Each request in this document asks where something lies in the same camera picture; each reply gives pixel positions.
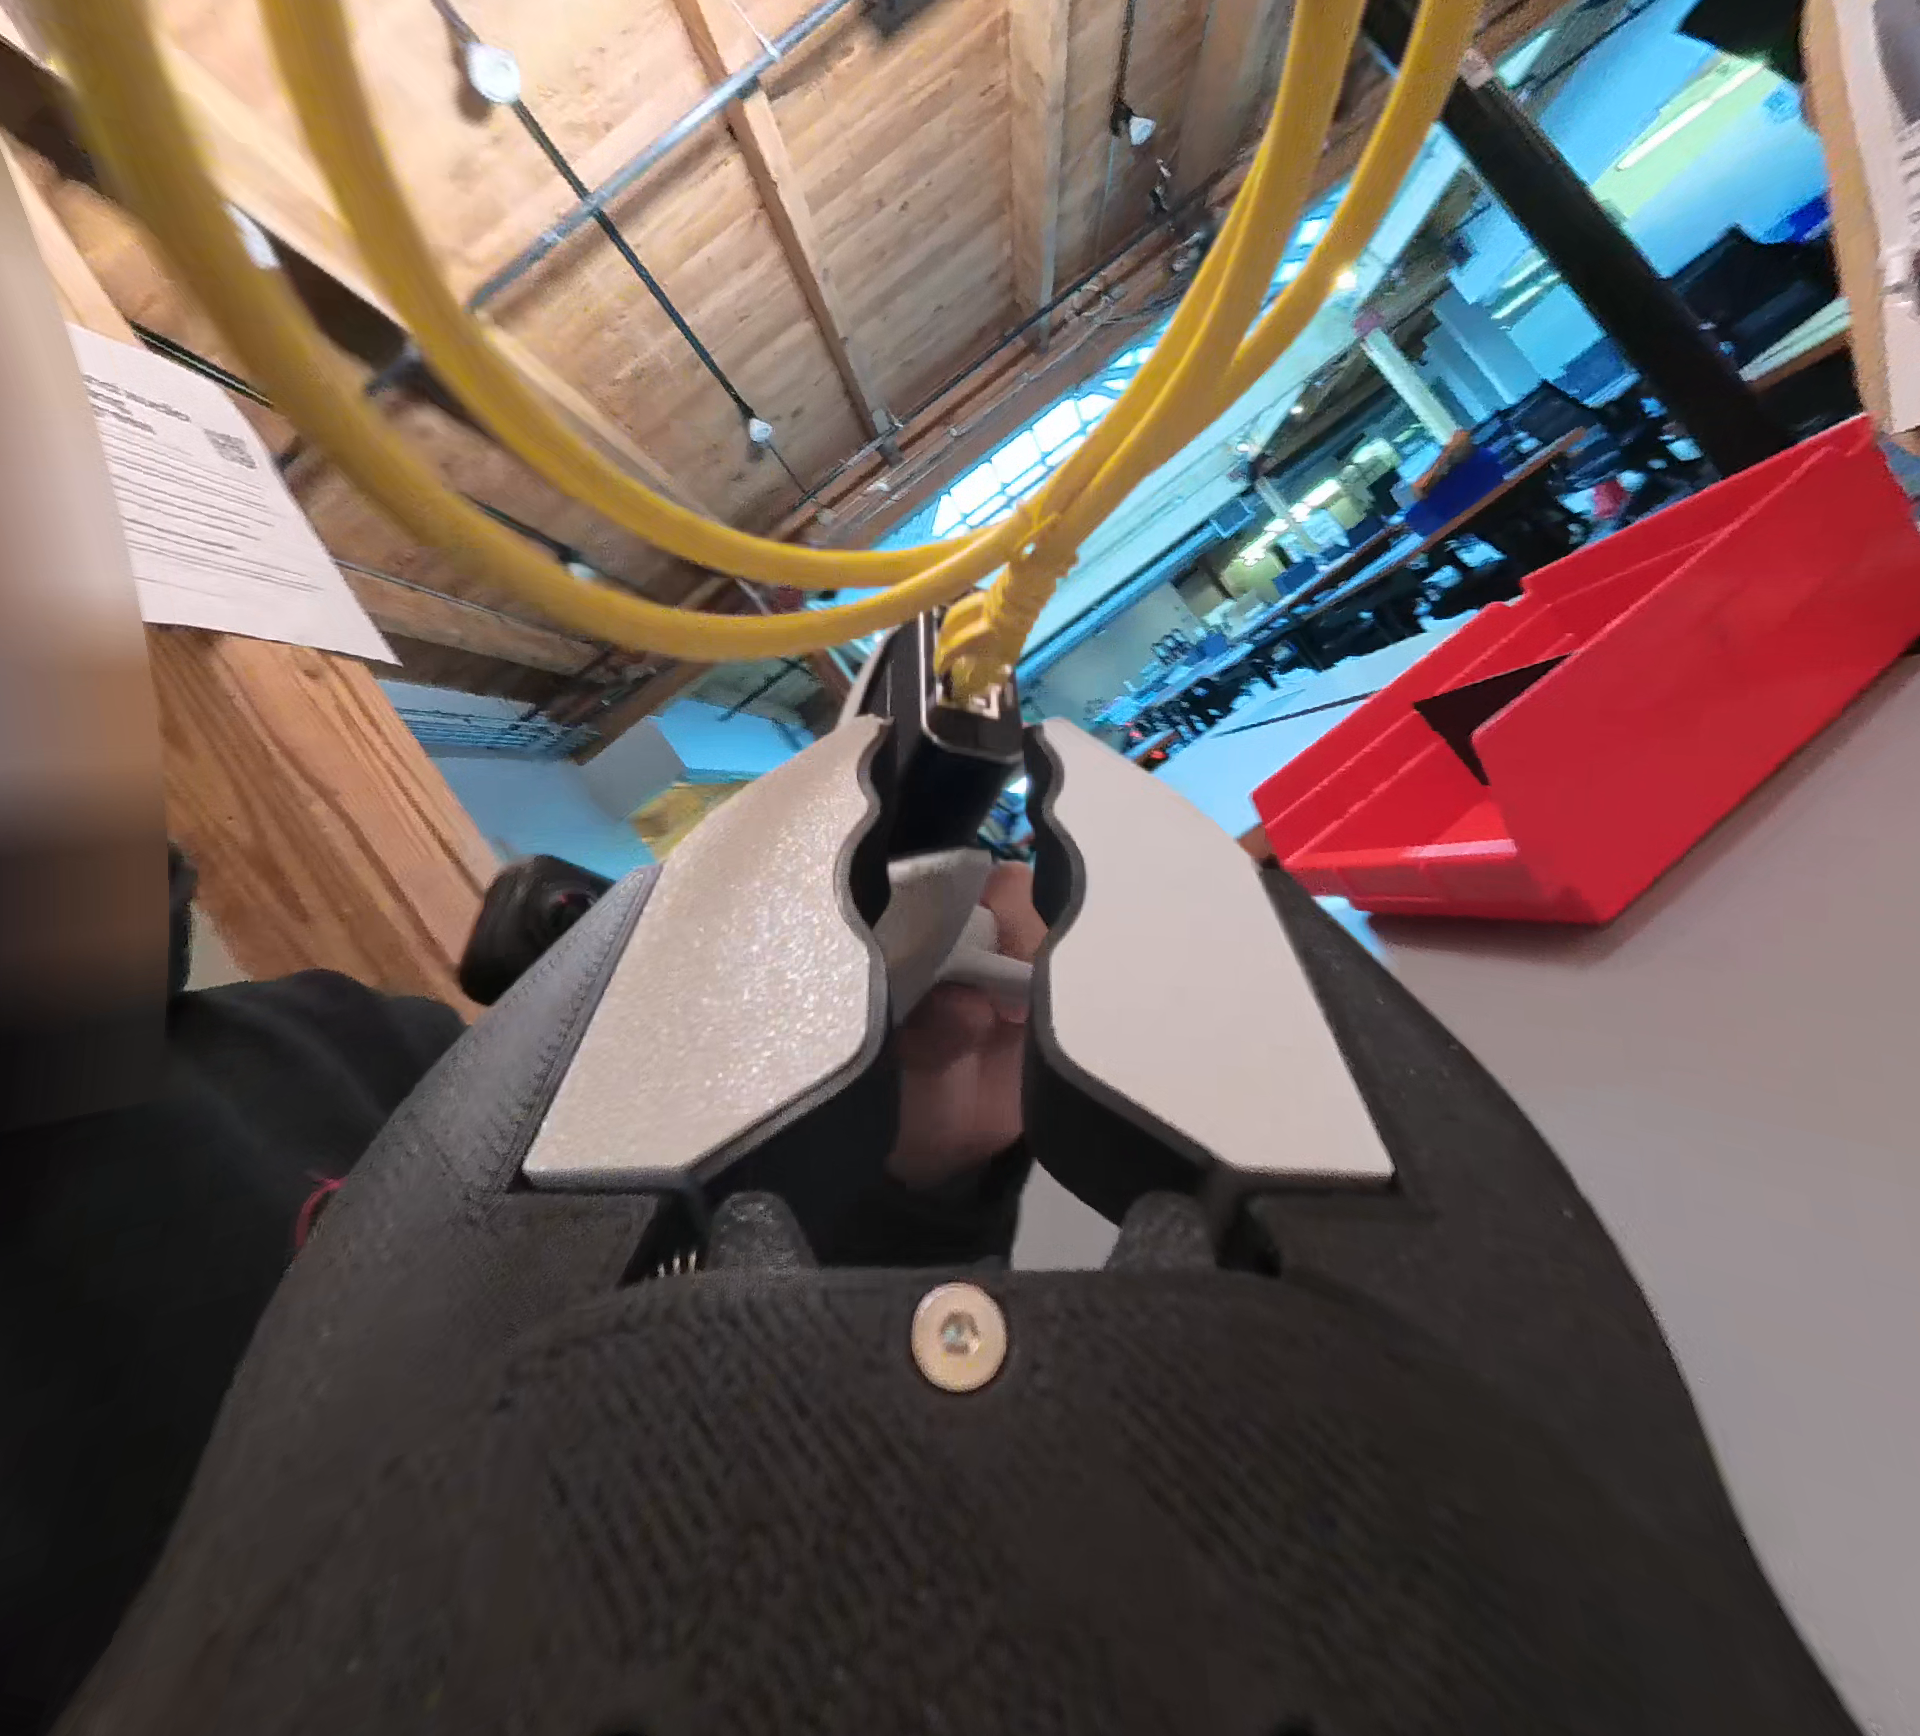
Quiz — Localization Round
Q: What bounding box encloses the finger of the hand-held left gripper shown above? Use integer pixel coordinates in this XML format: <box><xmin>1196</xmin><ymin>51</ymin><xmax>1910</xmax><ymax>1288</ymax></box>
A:
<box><xmin>873</xmin><ymin>846</ymin><xmax>1033</xmax><ymax>1023</ymax></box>

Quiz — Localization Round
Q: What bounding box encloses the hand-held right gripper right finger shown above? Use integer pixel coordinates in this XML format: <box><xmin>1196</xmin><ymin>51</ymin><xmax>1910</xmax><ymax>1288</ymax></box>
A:
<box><xmin>1020</xmin><ymin>717</ymin><xmax>1395</xmax><ymax>1232</ymax></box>

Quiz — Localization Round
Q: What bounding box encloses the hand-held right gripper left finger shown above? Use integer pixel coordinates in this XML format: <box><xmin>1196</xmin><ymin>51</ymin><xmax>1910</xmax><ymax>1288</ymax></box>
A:
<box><xmin>521</xmin><ymin>717</ymin><xmax>909</xmax><ymax>1232</ymax></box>

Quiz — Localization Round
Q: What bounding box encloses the black ethernet splitter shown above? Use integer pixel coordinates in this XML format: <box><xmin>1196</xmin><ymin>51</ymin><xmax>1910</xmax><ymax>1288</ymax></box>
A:
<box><xmin>880</xmin><ymin>612</ymin><xmax>1038</xmax><ymax>867</ymax></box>

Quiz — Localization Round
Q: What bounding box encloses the yellow ethernet cable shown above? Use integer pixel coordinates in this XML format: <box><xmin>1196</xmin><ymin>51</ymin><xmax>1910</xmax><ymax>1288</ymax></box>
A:
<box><xmin>0</xmin><ymin>0</ymin><xmax>1526</xmax><ymax>719</ymax></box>

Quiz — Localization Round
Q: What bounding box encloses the person's left hand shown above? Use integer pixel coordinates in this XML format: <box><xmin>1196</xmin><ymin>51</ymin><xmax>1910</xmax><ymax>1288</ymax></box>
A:
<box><xmin>885</xmin><ymin>866</ymin><xmax>1052</xmax><ymax>1192</ymax></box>

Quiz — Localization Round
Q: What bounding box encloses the red plastic bin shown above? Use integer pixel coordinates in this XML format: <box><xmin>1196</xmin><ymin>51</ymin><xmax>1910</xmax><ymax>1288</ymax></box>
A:
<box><xmin>1251</xmin><ymin>413</ymin><xmax>1920</xmax><ymax>931</ymax></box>

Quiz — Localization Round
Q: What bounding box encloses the white paper notice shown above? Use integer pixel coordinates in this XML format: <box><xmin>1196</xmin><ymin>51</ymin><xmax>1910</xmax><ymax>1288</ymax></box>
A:
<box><xmin>66</xmin><ymin>325</ymin><xmax>398</xmax><ymax>666</ymax></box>

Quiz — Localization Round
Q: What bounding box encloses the black stand pole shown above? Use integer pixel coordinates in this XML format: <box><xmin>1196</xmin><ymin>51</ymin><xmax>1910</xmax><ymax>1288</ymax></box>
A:
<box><xmin>1185</xmin><ymin>0</ymin><xmax>1800</xmax><ymax>481</ymax></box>

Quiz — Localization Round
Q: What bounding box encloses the instruction poster board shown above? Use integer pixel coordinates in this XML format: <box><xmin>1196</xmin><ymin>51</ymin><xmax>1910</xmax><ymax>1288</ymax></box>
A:
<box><xmin>1800</xmin><ymin>0</ymin><xmax>1920</xmax><ymax>436</ymax></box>

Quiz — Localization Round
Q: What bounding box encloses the wooden post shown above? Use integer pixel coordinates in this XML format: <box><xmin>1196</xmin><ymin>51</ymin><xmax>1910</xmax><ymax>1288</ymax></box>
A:
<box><xmin>0</xmin><ymin>132</ymin><xmax>501</xmax><ymax>1018</ymax></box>

